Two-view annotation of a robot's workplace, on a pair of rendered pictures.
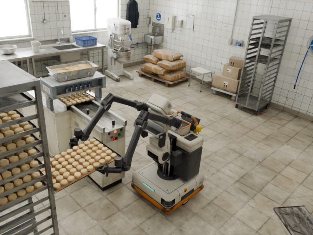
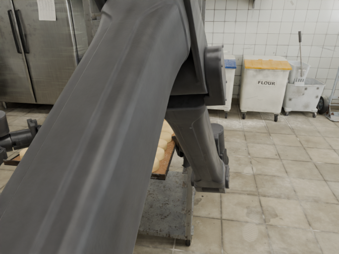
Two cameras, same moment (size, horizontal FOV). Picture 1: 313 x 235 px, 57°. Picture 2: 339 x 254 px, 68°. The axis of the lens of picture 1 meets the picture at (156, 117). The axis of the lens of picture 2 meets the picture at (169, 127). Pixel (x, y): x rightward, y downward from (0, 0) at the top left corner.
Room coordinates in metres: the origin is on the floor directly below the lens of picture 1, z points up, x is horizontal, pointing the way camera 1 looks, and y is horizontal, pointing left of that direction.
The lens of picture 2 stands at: (2.66, 0.31, 1.35)
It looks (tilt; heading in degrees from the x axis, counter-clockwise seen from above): 25 degrees down; 146
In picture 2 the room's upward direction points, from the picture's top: straight up
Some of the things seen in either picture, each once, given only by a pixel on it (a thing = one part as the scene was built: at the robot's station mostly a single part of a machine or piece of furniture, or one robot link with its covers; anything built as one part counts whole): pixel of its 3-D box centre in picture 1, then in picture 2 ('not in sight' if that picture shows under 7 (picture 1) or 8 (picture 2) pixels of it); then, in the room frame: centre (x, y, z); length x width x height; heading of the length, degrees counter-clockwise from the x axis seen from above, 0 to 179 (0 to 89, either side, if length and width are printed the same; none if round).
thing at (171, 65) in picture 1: (172, 63); not in sight; (6.88, -0.30, 0.47); 0.72 x 0.42 x 0.17; 142
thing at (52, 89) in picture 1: (74, 90); not in sight; (3.39, 1.06, 1.01); 0.72 x 0.33 x 0.34; 134
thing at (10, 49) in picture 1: (8, 50); not in sight; (5.31, 2.87, 0.94); 0.33 x 0.33 x 0.12
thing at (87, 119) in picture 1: (60, 99); not in sight; (3.37, 1.24, 0.87); 2.01 x 0.03 x 0.07; 44
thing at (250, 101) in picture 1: (261, 65); not in sight; (5.54, -1.98, 0.93); 0.64 x 0.51 x 1.78; 139
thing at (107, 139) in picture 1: (114, 134); not in sight; (2.76, 0.45, 0.77); 0.24 x 0.04 x 0.14; 134
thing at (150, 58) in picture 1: (157, 58); not in sight; (7.27, 0.07, 0.47); 0.72 x 0.42 x 0.17; 137
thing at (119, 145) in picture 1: (97, 144); not in sight; (3.03, 0.71, 0.45); 0.70 x 0.34 x 0.90; 44
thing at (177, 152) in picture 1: (164, 156); not in sight; (2.62, -0.12, 0.62); 0.28 x 0.27 x 0.25; 47
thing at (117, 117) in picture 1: (81, 94); not in sight; (3.57, 1.03, 0.87); 2.01 x 0.03 x 0.07; 44
